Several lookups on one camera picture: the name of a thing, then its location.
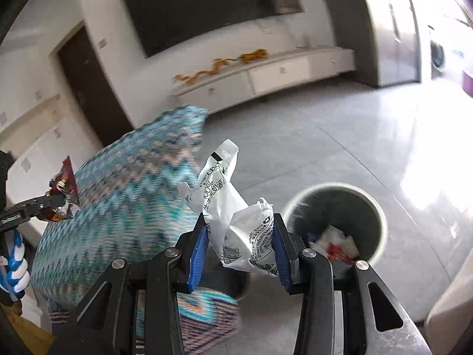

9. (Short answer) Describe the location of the golden tiger figurine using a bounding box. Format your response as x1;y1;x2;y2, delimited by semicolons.
238;49;268;64

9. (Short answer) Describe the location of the red and cream paper bag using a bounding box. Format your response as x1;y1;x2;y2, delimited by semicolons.
307;225;360;265

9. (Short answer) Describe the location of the dark red snack packet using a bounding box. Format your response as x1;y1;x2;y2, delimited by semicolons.
37;156;80;222

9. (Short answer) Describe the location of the large black wall television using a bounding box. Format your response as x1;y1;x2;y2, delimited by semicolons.
124;0;304;57

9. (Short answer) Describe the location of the dark brown entrance door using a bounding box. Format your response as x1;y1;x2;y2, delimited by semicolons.
57;27;134;146

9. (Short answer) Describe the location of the white tv console cabinet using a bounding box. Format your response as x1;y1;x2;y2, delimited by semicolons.
171;47;356;113

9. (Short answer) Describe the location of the teal zigzag knitted blanket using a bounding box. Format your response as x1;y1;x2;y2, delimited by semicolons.
30;105;243;355

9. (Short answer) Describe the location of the white round trash bin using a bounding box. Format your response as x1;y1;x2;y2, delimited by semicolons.
282;183;388;265

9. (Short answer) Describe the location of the purple storage box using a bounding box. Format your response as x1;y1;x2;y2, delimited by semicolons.
462;71;473;97

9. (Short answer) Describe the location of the front-load washing machine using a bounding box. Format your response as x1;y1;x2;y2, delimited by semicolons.
428;25;447;79

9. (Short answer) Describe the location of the golden dragon figurine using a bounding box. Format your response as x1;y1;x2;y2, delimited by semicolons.
171;58;237;85

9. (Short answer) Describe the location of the white printed plastic bag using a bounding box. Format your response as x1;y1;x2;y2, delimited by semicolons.
177;139;278;277

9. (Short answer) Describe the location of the blue white gloved left hand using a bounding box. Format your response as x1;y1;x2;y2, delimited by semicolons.
1;229;30;301

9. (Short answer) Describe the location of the grey double door refrigerator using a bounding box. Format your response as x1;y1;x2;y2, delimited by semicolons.
325;0;421;87

